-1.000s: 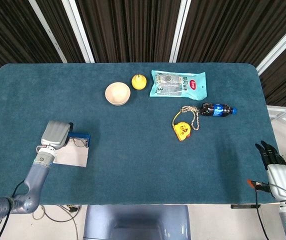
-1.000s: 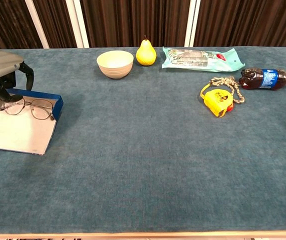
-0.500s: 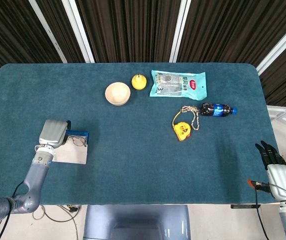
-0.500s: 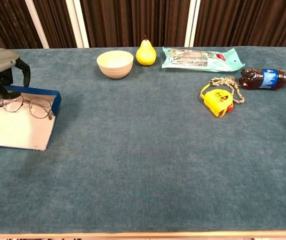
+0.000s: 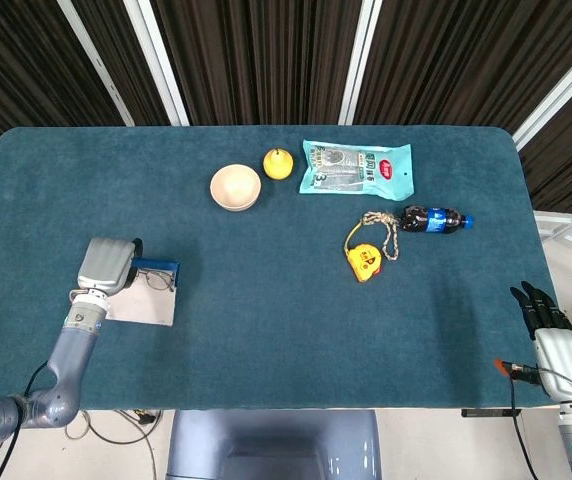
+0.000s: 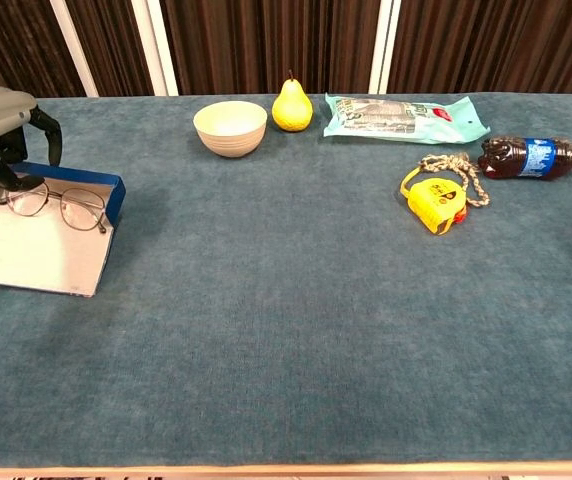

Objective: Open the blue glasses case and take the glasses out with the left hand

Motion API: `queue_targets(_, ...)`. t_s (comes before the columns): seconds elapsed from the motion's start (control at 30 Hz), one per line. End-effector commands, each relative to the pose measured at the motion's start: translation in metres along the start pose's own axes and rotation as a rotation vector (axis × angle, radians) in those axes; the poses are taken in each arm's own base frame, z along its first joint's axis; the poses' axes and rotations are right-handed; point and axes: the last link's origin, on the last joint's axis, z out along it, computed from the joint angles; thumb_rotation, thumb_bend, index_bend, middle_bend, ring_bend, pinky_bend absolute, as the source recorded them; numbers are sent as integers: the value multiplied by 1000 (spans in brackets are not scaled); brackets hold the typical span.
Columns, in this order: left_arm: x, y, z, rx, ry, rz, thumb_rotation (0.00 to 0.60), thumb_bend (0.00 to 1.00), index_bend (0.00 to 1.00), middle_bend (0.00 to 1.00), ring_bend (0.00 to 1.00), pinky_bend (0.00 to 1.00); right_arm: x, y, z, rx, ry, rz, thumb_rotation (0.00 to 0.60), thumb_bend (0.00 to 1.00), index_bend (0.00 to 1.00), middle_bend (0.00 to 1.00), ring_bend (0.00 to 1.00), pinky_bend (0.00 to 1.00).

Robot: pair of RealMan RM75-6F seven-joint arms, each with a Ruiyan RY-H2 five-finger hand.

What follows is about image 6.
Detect thin-framed eyeglasses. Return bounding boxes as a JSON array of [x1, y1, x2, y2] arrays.
[[0, 182, 108, 235]]

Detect blue glasses case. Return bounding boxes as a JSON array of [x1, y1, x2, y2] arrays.
[[0, 161, 126, 298]]

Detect beige ribbed bowl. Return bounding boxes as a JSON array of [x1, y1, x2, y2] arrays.
[[192, 100, 269, 159]]

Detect dark brown pleated curtain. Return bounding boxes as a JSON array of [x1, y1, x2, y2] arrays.
[[0, 0, 572, 100]]

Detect yellow pear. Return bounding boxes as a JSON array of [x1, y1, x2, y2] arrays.
[[271, 69, 314, 133]]

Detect teal table cloth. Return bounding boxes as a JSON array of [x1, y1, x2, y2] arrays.
[[0, 93, 572, 470]]

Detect mint green snack bag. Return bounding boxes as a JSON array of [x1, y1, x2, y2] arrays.
[[323, 93, 491, 147]]

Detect yellow tape measure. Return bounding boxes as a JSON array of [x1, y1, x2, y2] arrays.
[[399, 166, 469, 236]]

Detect cola bottle blue label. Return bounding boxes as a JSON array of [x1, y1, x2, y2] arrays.
[[477, 135, 572, 182]]

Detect white frame post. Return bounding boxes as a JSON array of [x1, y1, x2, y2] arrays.
[[130, 0, 180, 96], [368, 0, 402, 95], [48, 0, 100, 98]]

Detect beige braided rope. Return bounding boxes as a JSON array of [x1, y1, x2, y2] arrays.
[[418, 152, 491, 209]]

